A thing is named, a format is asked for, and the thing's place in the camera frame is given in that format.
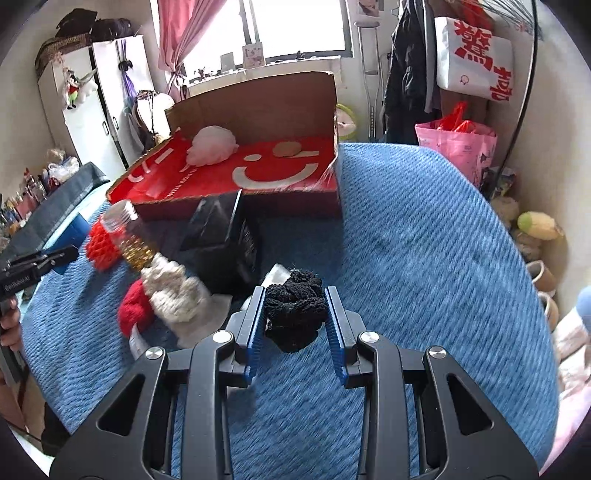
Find blue sponge block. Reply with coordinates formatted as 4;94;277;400
45;213;90;253

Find black scrunchie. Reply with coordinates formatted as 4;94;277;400
263;270;329;354

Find red knitted item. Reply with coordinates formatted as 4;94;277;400
117;279;155;339

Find white mesh bath sponge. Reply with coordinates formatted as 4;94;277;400
186;126;238;167

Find round brown powder puff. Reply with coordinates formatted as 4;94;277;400
273;141;301;158

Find person's left hand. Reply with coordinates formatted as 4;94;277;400
1;297;23;352

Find red mesh sponge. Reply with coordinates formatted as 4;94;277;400
85;219;121;271

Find white folded sock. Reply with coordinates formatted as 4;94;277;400
262;264;291;288

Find jar with gold beads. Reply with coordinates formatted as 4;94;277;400
101;200;157;271

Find cream crocheted item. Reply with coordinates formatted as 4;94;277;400
140;253;211;324

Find black rectangular box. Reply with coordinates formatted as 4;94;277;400
178;190;260;299

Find white wardrobe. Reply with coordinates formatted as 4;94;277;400
38;35;153;180

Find red lined cardboard box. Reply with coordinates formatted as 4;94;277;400
106;71;341;220

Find green hooded pig plush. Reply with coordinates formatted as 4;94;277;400
335;103;358;142

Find yellow green plush toy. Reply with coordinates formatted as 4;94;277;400
517;211;564;241

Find pink plastic bag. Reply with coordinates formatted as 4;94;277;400
415;101;498;189

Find blue haired doll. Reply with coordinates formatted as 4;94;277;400
552;286;590;400

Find dark hanging jacket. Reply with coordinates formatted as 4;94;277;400
384;1;441;145

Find pink curtain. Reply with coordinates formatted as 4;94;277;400
157;0;225;102

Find metal crutch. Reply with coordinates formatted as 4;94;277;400
355;20;383;142

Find white bag red characters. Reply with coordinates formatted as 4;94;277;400
435;17;514;103

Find black clothes rack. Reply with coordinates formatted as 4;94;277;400
498;0;541;186

